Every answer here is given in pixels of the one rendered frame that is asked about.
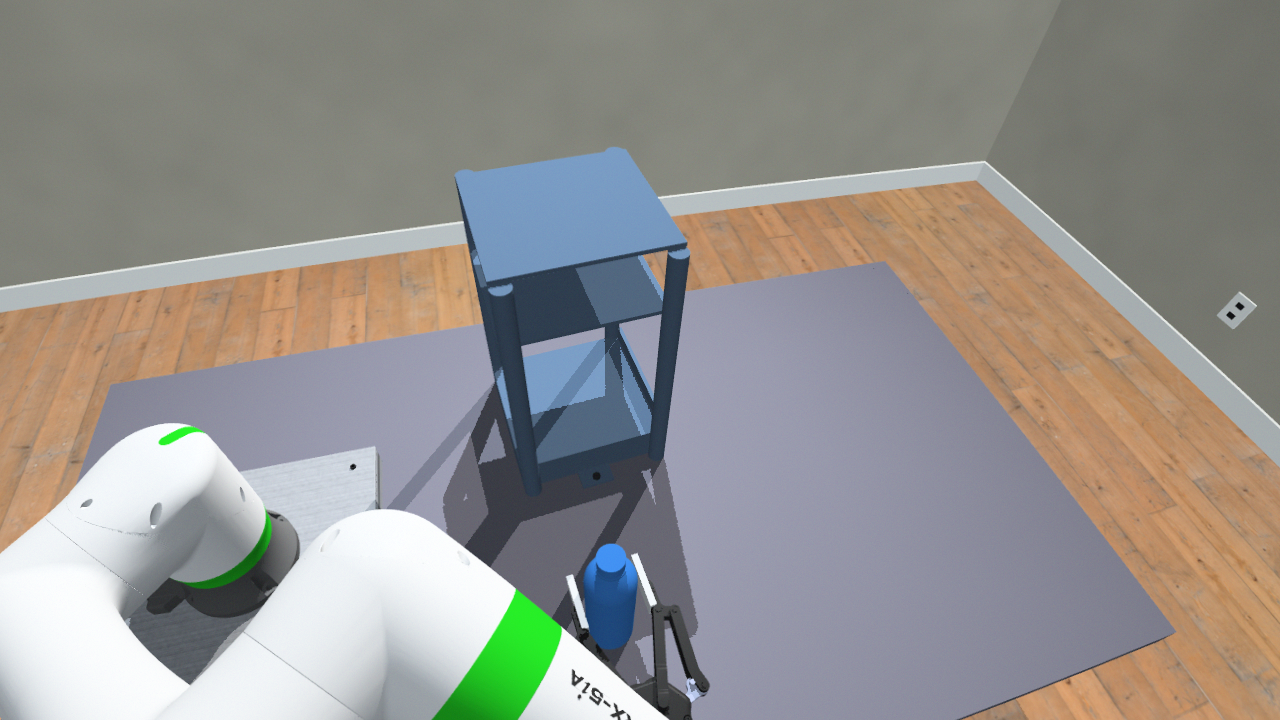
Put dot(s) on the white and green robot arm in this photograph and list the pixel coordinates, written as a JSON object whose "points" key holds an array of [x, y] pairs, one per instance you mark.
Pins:
{"points": [[383, 610]]}

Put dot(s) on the blue bottle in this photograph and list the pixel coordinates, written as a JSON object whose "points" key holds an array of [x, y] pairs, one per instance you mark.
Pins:
{"points": [[610, 601]]}

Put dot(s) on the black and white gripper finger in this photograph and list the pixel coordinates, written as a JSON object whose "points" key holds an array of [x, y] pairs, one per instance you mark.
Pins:
{"points": [[583, 636], [697, 685]]}

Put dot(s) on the blue shelving unit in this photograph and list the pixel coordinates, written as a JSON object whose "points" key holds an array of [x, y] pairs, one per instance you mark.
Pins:
{"points": [[570, 235]]}

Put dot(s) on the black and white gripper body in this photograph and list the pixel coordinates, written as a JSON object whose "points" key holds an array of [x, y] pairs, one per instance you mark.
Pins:
{"points": [[679, 707]]}

